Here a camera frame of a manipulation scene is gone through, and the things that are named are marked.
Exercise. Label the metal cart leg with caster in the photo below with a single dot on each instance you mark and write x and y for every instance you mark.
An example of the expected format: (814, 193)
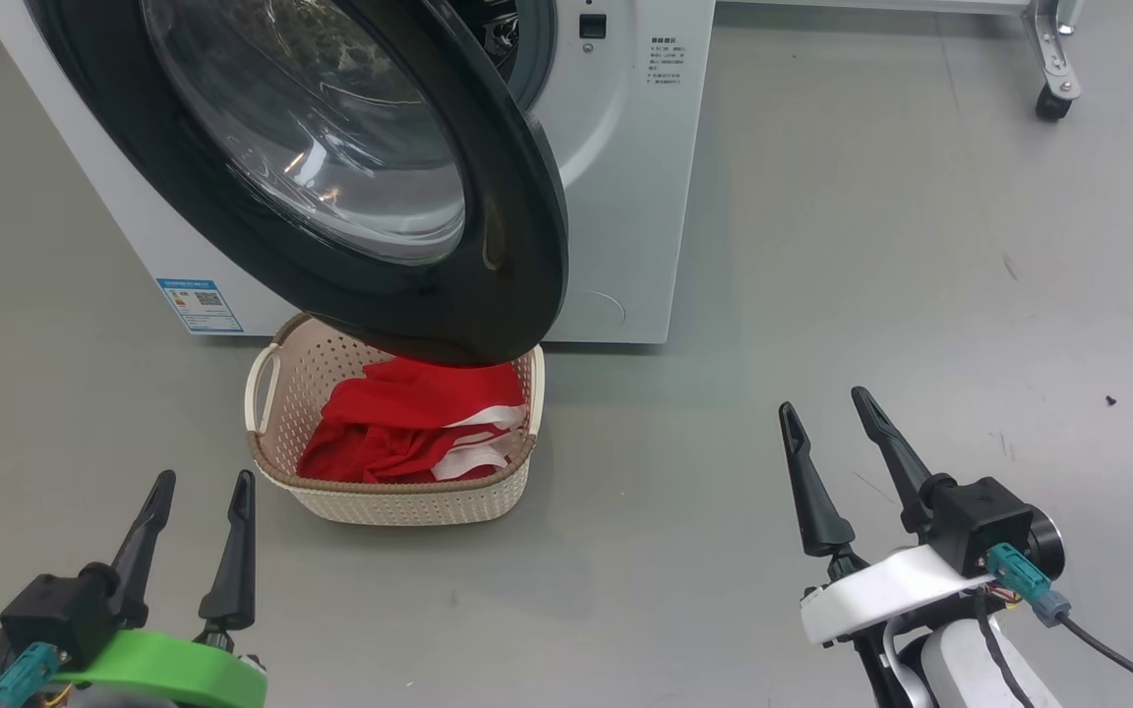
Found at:
(1053, 59)

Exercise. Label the white washing machine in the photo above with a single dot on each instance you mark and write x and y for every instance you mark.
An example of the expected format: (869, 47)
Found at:
(626, 197)

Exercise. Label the blue energy label sticker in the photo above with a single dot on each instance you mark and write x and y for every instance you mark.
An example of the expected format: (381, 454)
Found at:
(200, 307)

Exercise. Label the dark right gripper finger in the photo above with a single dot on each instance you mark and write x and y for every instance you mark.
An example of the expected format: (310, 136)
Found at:
(891, 452)
(807, 482)

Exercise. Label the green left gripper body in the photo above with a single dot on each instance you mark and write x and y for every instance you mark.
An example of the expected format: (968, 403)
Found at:
(163, 669)

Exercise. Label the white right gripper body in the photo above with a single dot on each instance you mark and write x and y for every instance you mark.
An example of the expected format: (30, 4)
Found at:
(881, 595)

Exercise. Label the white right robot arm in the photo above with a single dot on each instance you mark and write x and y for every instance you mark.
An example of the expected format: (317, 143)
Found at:
(960, 669)

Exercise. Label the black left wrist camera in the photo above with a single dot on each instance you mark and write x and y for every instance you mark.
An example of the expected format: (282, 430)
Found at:
(55, 615)

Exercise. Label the cream perforated laundry basket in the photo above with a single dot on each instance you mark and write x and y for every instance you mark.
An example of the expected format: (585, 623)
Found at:
(409, 503)

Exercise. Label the red garment with white lining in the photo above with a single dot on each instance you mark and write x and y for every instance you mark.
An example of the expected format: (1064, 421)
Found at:
(389, 408)

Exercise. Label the black round glass washer door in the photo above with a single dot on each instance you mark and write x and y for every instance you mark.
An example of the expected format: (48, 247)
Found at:
(488, 295)

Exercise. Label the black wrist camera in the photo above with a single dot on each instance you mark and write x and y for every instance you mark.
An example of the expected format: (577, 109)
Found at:
(55, 615)
(980, 526)

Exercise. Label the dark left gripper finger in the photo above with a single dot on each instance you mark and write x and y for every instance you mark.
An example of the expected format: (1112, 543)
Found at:
(232, 560)
(146, 541)

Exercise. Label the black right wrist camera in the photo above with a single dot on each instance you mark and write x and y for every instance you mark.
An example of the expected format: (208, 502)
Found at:
(980, 526)

